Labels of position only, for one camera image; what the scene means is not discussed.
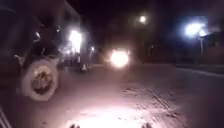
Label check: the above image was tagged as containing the asphalt road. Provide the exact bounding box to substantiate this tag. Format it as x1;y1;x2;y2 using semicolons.
0;62;224;128

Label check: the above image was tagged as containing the street lamp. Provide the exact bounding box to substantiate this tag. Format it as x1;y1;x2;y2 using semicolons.
138;14;148;64

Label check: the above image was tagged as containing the vehicle with large pale wheel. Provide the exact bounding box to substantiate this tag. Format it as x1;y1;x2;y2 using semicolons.
0;6;64;103

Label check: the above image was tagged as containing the building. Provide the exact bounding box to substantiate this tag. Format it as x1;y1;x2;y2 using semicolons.
173;29;224;68

